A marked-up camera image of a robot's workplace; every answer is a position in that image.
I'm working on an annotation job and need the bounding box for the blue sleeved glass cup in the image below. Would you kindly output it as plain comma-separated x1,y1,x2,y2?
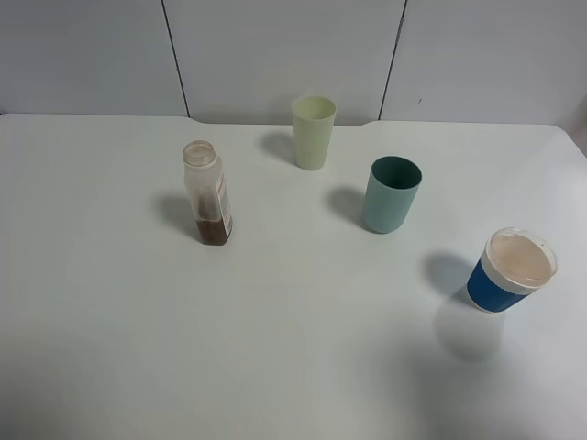
465,227,558,314

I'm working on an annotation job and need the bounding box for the teal plastic cup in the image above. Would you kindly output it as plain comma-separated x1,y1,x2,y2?
362,156,423,234

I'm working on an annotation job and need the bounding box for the pale yellow plastic cup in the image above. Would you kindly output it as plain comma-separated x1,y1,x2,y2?
292,96,337,171

